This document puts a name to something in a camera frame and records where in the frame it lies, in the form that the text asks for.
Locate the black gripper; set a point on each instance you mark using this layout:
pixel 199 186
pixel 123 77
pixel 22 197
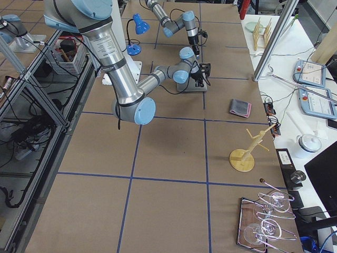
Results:
pixel 197 75
pixel 192 40

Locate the grey laptop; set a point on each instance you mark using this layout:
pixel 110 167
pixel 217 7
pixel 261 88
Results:
pixel 189 86

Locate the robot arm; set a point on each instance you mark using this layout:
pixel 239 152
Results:
pixel 93 20
pixel 170 27

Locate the folded grey cloth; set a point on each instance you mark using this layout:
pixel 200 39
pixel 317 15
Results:
pixel 240 108

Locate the green plate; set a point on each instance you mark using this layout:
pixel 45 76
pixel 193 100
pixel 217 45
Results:
pixel 250 27

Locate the blue desk lamp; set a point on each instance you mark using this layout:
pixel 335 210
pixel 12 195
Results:
pixel 141 27

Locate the wooden dish rack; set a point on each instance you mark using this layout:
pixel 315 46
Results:
pixel 261 32

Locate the wooden mug tree stand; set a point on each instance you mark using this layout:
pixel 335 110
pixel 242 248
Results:
pixel 242 160

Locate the far teach pendant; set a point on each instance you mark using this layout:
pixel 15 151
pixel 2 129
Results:
pixel 310 73

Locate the teach pendant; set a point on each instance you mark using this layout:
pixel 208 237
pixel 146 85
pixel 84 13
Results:
pixel 314 103
pixel 310 73

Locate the near teach pendant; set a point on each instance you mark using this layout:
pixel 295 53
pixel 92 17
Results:
pixel 314 103

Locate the white kettle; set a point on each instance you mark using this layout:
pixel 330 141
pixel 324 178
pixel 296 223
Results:
pixel 306 145

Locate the white plastic basket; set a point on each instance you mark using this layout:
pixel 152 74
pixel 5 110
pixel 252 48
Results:
pixel 67 56

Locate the black monitor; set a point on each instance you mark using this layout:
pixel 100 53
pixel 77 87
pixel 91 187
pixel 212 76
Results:
pixel 322 174

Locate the wine glass rack tray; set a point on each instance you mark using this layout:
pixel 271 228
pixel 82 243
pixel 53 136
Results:
pixel 258 226

